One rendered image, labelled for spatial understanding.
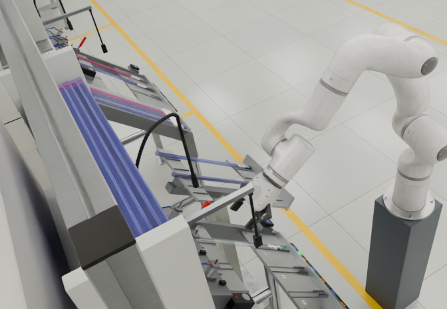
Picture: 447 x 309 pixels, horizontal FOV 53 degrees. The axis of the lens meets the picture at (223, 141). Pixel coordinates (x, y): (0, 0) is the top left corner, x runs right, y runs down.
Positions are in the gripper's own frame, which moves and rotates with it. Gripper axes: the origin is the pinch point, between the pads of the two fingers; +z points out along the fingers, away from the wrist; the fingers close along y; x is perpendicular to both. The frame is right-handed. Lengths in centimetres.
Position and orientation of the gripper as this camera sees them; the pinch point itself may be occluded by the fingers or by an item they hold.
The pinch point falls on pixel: (241, 216)
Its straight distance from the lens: 145.1
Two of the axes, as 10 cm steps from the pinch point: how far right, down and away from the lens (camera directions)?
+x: 6.2, 3.6, 7.0
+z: -6.2, 7.7, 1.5
